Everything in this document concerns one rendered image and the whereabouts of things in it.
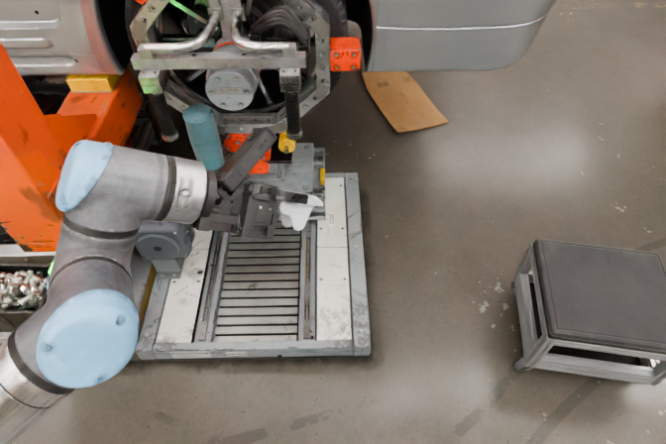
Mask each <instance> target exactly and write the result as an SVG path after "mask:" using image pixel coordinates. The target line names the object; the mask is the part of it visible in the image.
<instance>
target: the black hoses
mask: <svg viewBox="0 0 666 444"><path fill-rule="evenodd" d="M242 23H255V16H246V21H242ZM276 26H282V27H285V28H287V29H288V30H289V31H290V32H291V33H292V34H293V35H294V36H295V37H296V39H297V40H298V51H299V52H307V53H308V54H309V47H310V29H305V28H304V26H303V24H302V22H301V20H300V19H299V17H298V16H297V14H296V13H295V12H294V10H293V9H292V8H290V7H289V6H287V5H277V6H274V7H273V8H272V9H271V10H269V11H268V12H267V13H266V14H265V15H264V16H262V17H261V18H260V19H259V20H258V21H257V22H256V23H255V24H254V25H251V28H250V33H249V40H250V41H254V42H260V41H261V36H262V32H264V31H267V30H269V29H271V28H274V27H276Z"/></svg>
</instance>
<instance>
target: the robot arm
mask: <svg viewBox="0 0 666 444"><path fill-rule="evenodd" d="M277 138H278V137H277V135H276V134H275V133H274V132H273V131H272V130H271V129H270V128H269V127H262V128H256V129H254V130H253V131H252V132H251V133H250V134H249V135H248V136H247V138H246V140H245V142H244V143H243V144H242V145H241V146H240V147H239V149H238V150H237V151H236V152H235V153H234V154H233V155H232V157H231V158H230V159H229V160H228V161H227V162H226V164H225V165H223V166H222V167H221V168H220V170H219V171H218V172H217V173H216V174H215V172H214V171H213V170H209V169H205V166H204V164H203V163H202V162H198V161H193V160H188V159H183V158H178V157H173V156H166V155H161V154H156V153H151V152H146V151H141V150H136V149H131V148H126V147H121V146H116V145H112V143H109V142H106V143H100V142H93V141H87V140H82V141H78V142H76V143H75V144H74V145H73V146H72V147H71V149H70V150H69V152H68V155H67V157H66V159H65V162H64V165H63V168H62V171H61V174H60V180H59V182H58V186H57V190H56V196H55V206H56V207H57V208H58V209H59V210H60V211H64V215H63V219H62V223H61V228H60V232H59V237H58V241H57V246H56V250H55V258H54V263H53V267H52V271H51V273H50V275H49V278H48V282H47V290H48V297H47V302H46V303H45V305H44V306H43V307H41V308H40V309H39V310H38V311H37V312H35V313H34V314H33V315H32V316H31V317H30V318H28V319H27V320H26V321H25V322H24V323H22V324H21V325H20V326H19V327H18V328H17V329H16V330H14V331H13V332H12V333H11V334H10V335H9V336H8V337H7V339H6V340H5V342H4V343H3V344H1V345H0V444H11V443H12V442H13V441H14V440H16V439H17V438H18V437H19V436H20V435H21V434H22V433H23V432H25V431H26V430H27V429H28V428H29V427H30V426H31V425H33V424H34V423H35V422H36V421H37V420H38V419H39V418H40V417H42V416H43V415H44V414H45V413H46V412H47V411H48V410H50V409H51V408H52V407H53V406H54V405H55V404H56V403H57V402H59V401H60V400H61V399H62V398H63V397H64V396H66V395H69V394H70V393H72V392H73V391H74V390H75V389H80V388H87V387H92V386H95V385H98V384H100V383H103V382H105V381H107V380H109V379H111V378H112V377H114V376H115V375H116V374H118V373H119V372H120V371H121V370H122V369H123V368H124V367H125V366H126V365H127V364H128V362H129V361H130V359H131V358H132V356H133V354H134V352H135V349H136V346H137V341H138V332H139V316H138V312H137V309H136V307H135V301H134V294H133V283H132V275H131V268H130V263H131V258H132V254H133V250H134V246H135V242H136V238H137V235H138V231H139V227H140V224H141V220H142V219H147V220H157V221H167V222H175V223H184V224H190V227H193V228H196V230H198V231H208V230H212V231H221V232H230V233H232V234H235V235H239V236H241V237H247V238H257V239H266V240H273V239H274V234H275V228H276V227H277V226H278V218H279V215H280V220H281V224H282V225H283V226H285V227H290V226H292V227H293V229H294V230H297V231H299V230H302V229H303V228H304V226H305V224H306V222H307V219H308V217H309V215H310V212H311V210H312V208H313V207H314V206H323V202H322V201H321V200H320V199H319V198H318V197H317V196H314V195H309V194H303V193H298V192H293V191H288V190H282V189H278V186H273V185H268V184H263V183H258V182H253V181H249V180H248V179H246V178H245V177H246V176H247V174H248V173H249V172H250V171H251V170H252V168H253V167H254V166H255V165H256V164H257V162H258V161H259V160H260V159H261V158H262V156H263V155H264V154H265V153H266V152H267V151H268V150H269V149H270V148H271V147H272V145H273V144H274V142H275V141H276V139H277ZM278 200H279V201H278ZM277 212H278V213H279V215H277ZM238 227H239V228H238ZM237 230H238V232H239V233H238V232H237Z"/></svg>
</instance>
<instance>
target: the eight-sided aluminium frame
mask: <svg viewBox="0 0 666 444"><path fill-rule="evenodd" d="M281 1H282V2H283V3H284V4H286V5H287V6H289V7H290V8H292V9H293V10H294V12H295V13H296V14H297V15H298V16H299V17H300V18H301V19H302V20H303V21H305V22H306V23H307V24H308V25H309V26H310V27H311V28H312V29H313V30H315V54H316V79H314V80H313V81H312V82H311V83H310V84H309V85H308V86H307V87H305V88H304V89H303V90H302V91H301V92H300V93H299V94H298V100H299V114H300V118H301V117H302V116H303V115H304V114H305V113H307V112H308V111H309V110H310V109H311V108H313V107H314V106H315V105H316V104H317V103H318V102H320V101H321V100H322V99H324V98H325V97H326V96H327V95H328V94H329V93H330V22H329V14H328V13H327V12H326V11H325V10H324V9H323V7H321V6H320V5H319V4H317V3H316V2H315V1H314V0H281ZM168 2H169V0H148V1H147V3H146V4H145V5H144V6H142V7H141V8H140V9H139V11H138V13H137V14H136V16H135V18H134V20H133V21H132V23H131V25H130V30H131V32H132V38H134V41H135V44H136V47H137V49H138V47H139V45H140V44H143V43H157V42H158V41H157V38H156V35H155V31H154V28H153V25H152V23H153V22H154V21H155V19H156V18H157V17H158V15H159V14H160V13H161V11H162V10H163V9H164V7H165V6H166V5H167V3H168ZM164 95H165V98H166V103H167V104H168V105H169V106H171V107H173V108H174V109H176V110H177V111H179V112H181V113H182V114H183V112H184V111H185V110H186V109H187V108H188V107H189V106H192V105H195V104H204V105H207V104H206V103H204V102H203V101H201V100H199V99H198V98H196V97H195V96H193V95H192V94H190V93H189V92H187V91H186V90H184V89H183V88H181V87H180V86H178V85H177V84H175V83H174V82H172V81H171V80H169V79H168V82H167V84H166V88H165V91H164ZM211 108H212V107H211ZM212 109H213V108H212ZM213 115H214V119H215V122H216V125H217V129H218V133H219V134H221V135H224V134H225V133H231V134H250V133H251V132H252V131H253V130H254V129H256V128H262V127H269V128H270V129H271V130H272V131H273V132H274V133H275V134H276V133H283V132H284V131H285V130H286V129H287V122H286V112H285V106H284V107H283V108H282V109H281V110H280V111H278V112H277V113H219V112H218V111H216V110H215V109H213Z"/></svg>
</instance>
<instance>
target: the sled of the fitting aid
mask: <svg viewBox="0 0 666 444"><path fill-rule="evenodd" d="M313 150H314V153H313V195H314V196H317V197H318V198H319V199H320V200H321V201H322V202H323V206H314V207H313V208H312V210H311V212H310V215H309V217H308V219H307V220H326V209H325V148H313Z"/></svg>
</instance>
